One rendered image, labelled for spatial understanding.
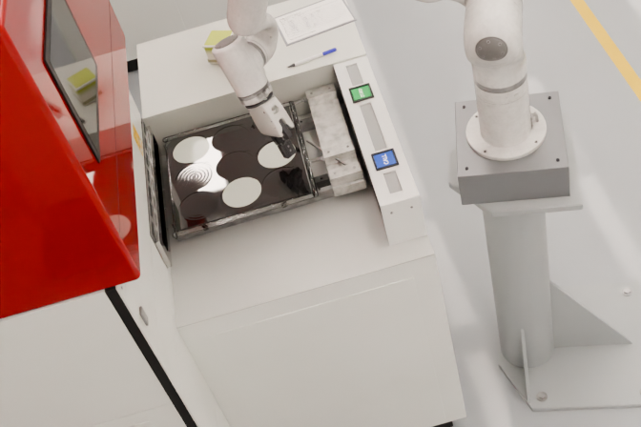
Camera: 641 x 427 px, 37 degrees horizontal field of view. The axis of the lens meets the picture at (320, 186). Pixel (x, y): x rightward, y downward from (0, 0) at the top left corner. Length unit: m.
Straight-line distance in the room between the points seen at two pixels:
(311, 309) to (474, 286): 1.03
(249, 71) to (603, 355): 1.41
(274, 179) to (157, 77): 0.53
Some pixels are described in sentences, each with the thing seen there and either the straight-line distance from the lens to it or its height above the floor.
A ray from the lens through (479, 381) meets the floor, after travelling 2.98.
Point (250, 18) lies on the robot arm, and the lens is 2.11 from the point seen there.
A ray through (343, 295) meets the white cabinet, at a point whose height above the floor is 0.76.
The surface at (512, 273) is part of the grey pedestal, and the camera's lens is 2.60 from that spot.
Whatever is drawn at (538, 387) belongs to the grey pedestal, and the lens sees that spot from 2.94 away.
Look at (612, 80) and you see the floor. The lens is 3.85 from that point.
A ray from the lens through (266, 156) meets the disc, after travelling 2.43.
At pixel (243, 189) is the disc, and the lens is 2.37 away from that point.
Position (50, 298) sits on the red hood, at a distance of 1.85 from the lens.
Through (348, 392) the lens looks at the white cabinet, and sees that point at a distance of 2.57.
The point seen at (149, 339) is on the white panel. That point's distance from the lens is 1.97.
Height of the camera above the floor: 2.52
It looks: 44 degrees down
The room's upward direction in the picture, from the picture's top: 17 degrees counter-clockwise
